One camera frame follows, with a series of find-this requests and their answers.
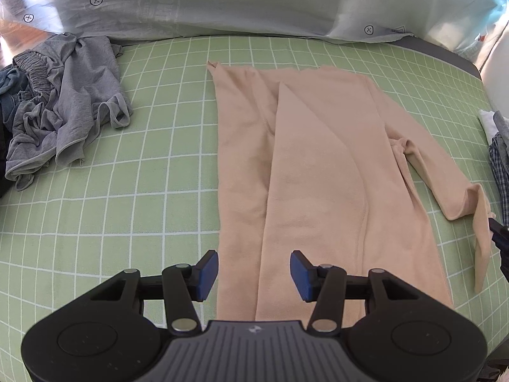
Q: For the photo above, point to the peach long-sleeve shirt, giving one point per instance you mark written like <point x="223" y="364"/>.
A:
<point x="318" y="167"/>

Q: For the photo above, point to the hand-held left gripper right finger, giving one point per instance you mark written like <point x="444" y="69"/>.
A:
<point x="300" y="274"/>

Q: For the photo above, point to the white folded cloth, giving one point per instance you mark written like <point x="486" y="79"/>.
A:
<point x="487" y="121"/>

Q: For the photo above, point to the plaid cloth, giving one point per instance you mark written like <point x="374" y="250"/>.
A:
<point x="502" y="167"/>

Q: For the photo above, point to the white carrot-print blanket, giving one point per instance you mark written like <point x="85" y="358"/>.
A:
<point x="246" y="0"/>

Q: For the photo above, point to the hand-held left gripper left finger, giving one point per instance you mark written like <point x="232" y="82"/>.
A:
<point x="207" y="272"/>

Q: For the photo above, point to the grey t-shirt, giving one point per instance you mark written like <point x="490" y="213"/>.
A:
<point x="79" y="99"/>

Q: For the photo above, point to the grey ruched waistband garment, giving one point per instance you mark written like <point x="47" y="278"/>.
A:
<point x="34" y="71"/>

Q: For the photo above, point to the dark grey mattress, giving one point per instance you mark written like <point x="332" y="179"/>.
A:
<point x="449" y="53"/>

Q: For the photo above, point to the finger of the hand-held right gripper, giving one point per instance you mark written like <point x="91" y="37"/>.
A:
<point x="500" y="232"/>

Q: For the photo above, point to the blue denim garment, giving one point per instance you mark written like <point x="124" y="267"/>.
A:
<point x="12" y="95"/>

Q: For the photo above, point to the dark cloth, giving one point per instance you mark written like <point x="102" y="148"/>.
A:
<point x="4" y="163"/>

